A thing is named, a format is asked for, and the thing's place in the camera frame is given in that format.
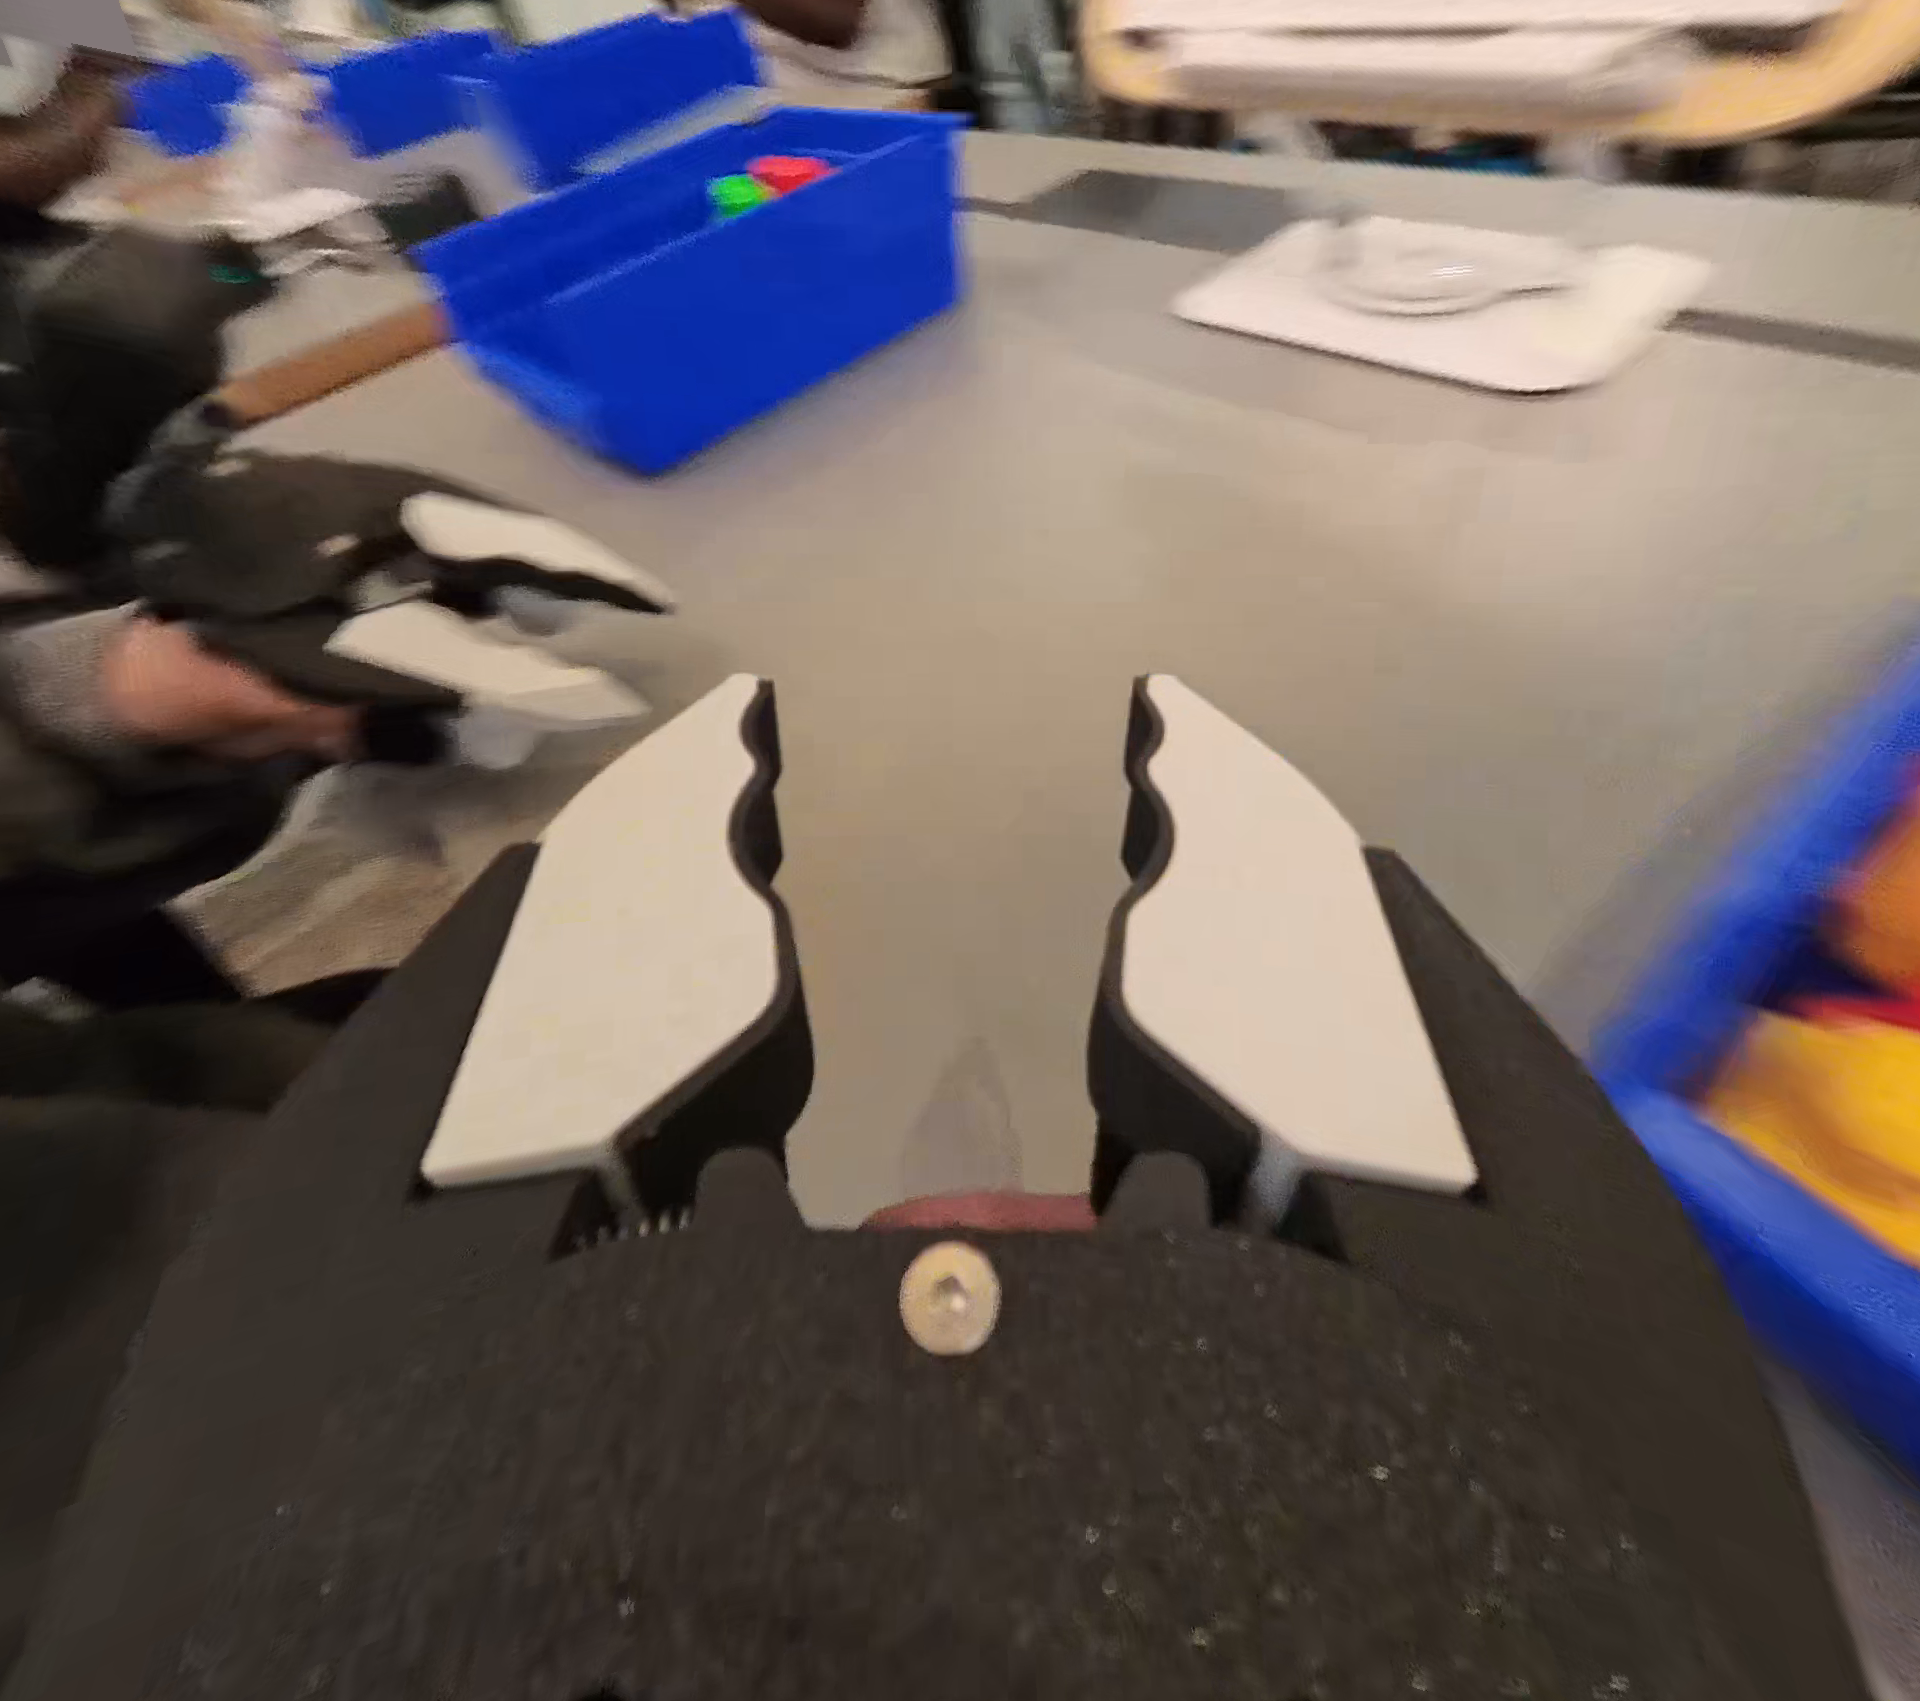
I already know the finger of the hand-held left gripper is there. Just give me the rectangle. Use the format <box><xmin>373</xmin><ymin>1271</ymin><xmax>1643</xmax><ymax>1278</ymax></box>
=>
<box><xmin>399</xmin><ymin>489</ymin><xmax>678</xmax><ymax>623</ymax></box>
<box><xmin>322</xmin><ymin>599</ymin><xmax>655</xmax><ymax>737</ymax></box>

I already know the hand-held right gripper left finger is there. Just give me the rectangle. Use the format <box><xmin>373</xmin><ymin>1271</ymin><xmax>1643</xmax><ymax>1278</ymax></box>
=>
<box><xmin>419</xmin><ymin>674</ymin><xmax>814</xmax><ymax>1227</ymax></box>

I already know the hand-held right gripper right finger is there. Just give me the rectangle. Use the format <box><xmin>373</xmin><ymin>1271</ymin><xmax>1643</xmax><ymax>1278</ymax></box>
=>
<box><xmin>1087</xmin><ymin>674</ymin><xmax>1483</xmax><ymax>1238</ymax></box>

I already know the blue plastic storage bin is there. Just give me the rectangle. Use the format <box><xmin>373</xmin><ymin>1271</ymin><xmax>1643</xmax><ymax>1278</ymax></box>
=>
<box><xmin>449</xmin><ymin>11</ymin><xmax>768</xmax><ymax>187</ymax></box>
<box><xmin>127</xmin><ymin>56</ymin><xmax>250</xmax><ymax>157</ymax></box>
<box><xmin>412</xmin><ymin>104</ymin><xmax>965</xmax><ymax>475</ymax></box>
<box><xmin>1589</xmin><ymin>644</ymin><xmax>1920</xmax><ymax>1486</ymax></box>
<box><xmin>322</xmin><ymin>29</ymin><xmax>505</xmax><ymax>157</ymax></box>

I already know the grey desk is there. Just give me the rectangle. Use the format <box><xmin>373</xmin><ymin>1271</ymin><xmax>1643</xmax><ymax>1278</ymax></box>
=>
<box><xmin>195</xmin><ymin>131</ymin><xmax>1920</xmax><ymax>1701</ymax></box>

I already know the person's left hand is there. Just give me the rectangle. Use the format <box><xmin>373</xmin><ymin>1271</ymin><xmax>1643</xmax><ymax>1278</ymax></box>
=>
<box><xmin>103</xmin><ymin>620</ymin><xmax>370</xmax><ymax>765</ymax></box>

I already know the person's right hand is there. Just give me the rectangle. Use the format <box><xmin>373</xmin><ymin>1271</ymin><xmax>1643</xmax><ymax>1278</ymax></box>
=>
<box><xmin>864</xmin><ymin>1187</ymin><xmax>1099</xmax><ymax>1236</ymax></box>

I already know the dark desk cable flap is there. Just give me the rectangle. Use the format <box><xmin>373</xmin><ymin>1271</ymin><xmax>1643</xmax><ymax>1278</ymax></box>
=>
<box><xmin>1019</xmin><ymin>167</ymin><xmax>1307</xmax><ymax>255</ymax></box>

